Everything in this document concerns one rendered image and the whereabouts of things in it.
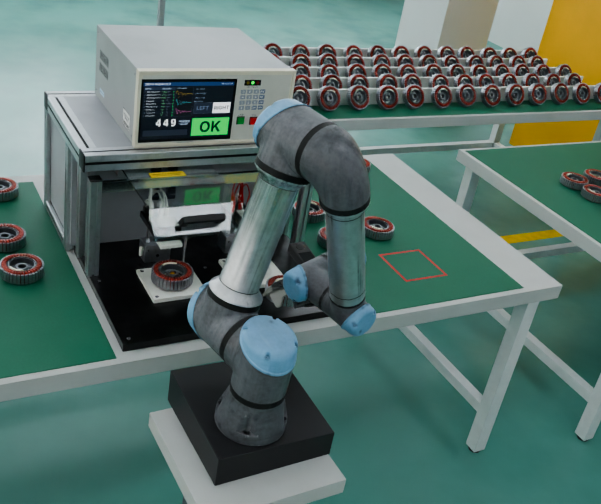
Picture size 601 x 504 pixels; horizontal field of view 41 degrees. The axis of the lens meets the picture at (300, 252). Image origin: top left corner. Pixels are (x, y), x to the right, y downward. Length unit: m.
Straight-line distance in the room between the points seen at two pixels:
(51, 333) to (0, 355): 0.14
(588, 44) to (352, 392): 3.21
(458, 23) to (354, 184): 4.59
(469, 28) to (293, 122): 4.63
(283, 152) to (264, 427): 0.55
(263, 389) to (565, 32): 4.49
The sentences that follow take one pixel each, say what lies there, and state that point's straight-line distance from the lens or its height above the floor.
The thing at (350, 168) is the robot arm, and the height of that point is 1.41.
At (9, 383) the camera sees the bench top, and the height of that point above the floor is 0.75.
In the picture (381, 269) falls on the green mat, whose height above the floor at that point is 0.75.
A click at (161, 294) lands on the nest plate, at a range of 2.12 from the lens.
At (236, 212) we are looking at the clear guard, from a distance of 1.99.
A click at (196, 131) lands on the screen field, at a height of 1.16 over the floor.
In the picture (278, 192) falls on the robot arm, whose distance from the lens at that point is 1.52.
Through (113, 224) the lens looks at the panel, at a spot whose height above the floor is 0.83.
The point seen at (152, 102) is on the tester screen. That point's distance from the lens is 2.06.
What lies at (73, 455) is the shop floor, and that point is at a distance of 2.78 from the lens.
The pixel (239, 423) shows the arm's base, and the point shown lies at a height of 0.86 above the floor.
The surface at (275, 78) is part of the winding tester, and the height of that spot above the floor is 1.30.
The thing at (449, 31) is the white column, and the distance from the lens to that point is 5.95.
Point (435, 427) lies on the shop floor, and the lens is 3.11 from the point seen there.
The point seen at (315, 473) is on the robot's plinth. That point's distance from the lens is 1.73.
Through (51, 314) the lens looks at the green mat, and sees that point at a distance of 2.09.
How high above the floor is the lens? 1.96
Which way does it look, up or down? 30 degrees down
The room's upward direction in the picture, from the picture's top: 11 degrees clockwise
